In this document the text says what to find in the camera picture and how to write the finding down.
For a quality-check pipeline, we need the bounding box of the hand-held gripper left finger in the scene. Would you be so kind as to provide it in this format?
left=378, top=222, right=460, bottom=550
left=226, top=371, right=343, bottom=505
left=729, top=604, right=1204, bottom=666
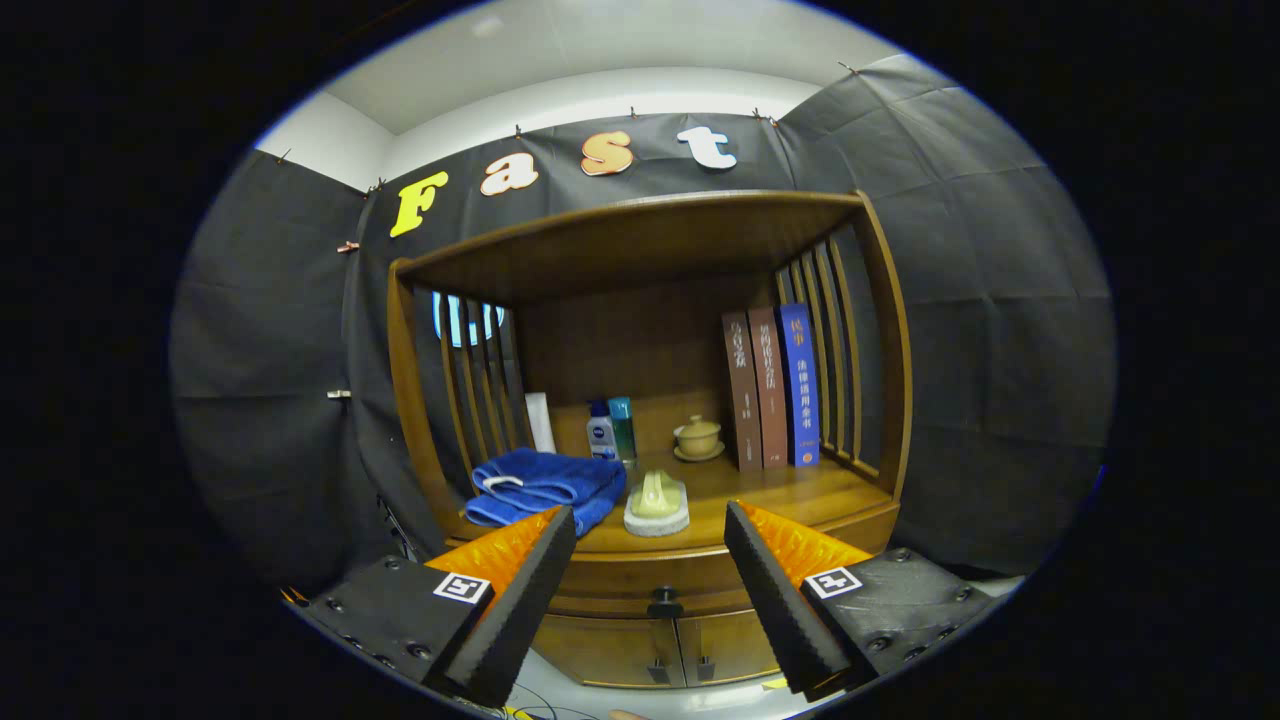
left=300, top=505, right=577, bottom=709

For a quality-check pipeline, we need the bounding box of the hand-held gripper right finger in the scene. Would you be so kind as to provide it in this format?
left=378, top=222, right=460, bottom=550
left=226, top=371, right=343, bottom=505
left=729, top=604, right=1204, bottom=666
left=723, top=500, right=1001, bottom=703

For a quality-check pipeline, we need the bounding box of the wooden drawer with black knob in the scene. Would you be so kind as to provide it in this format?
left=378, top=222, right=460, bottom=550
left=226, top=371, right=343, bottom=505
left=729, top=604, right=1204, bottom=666
left=548, top=520, right=899, bottom=621

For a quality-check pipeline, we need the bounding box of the wooden cabinet door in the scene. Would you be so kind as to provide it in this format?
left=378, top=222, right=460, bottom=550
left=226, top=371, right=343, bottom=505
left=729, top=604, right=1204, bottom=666
left=676, top=612, right=781, bottom=686
left=530, top=612, right=687, bottom=689

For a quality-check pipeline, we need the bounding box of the wooden countertop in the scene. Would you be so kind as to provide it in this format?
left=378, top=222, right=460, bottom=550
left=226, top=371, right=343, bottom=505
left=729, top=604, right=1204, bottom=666
left=445, top=450, right=896, bottom=556

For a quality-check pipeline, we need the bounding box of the brown wooden cabinet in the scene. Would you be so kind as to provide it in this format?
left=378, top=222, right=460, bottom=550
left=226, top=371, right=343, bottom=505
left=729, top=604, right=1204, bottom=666
left=387, top=190, right=913, bottom=691

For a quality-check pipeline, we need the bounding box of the folded blue towel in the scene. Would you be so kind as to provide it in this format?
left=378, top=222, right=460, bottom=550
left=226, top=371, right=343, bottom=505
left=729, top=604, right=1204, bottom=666
left=464, top=448, right=628, bottom=539

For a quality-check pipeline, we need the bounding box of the beige lidded teacup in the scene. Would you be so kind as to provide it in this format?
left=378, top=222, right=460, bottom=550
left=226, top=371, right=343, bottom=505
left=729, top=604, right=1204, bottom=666
left=673, top=415, right=726, bottom=463

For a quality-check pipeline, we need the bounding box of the white tube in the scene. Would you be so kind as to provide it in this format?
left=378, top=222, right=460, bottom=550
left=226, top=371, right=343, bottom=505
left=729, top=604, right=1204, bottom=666
left=525, top=392, right=557, bottom=454

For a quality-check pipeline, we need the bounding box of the white bottle with blue cap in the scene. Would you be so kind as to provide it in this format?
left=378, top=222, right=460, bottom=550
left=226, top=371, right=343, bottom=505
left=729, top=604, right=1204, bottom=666
left=586, top=399, right=619, bottom=461

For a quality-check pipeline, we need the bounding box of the teal bottle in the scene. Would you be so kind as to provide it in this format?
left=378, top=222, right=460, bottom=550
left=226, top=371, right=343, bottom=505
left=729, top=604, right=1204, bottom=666
left=608, top=396, right=638, bottom=468

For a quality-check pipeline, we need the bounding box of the dark brown book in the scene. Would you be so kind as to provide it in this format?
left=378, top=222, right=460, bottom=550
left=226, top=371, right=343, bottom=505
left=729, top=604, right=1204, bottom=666
left=722, top=310, right=764, bottom=472

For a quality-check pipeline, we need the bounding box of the reddish brown book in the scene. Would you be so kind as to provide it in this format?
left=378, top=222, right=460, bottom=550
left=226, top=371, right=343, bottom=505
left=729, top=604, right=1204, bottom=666
left=747, top=306, right=790, bottom=470

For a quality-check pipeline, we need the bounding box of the blue book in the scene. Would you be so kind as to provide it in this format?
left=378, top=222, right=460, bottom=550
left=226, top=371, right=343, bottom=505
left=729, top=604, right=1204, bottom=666
left=777, top=303, right=821, bottom=468

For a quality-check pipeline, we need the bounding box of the black backdrop cloth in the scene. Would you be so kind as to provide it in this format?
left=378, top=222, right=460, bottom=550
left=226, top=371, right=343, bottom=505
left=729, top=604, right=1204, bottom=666
left=168, top=52, right=1118, bottom=601

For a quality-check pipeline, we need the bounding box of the floor cable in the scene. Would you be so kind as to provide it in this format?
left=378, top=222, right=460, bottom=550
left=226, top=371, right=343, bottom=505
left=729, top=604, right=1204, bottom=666
left=490, top=685, right=561, bottom=720

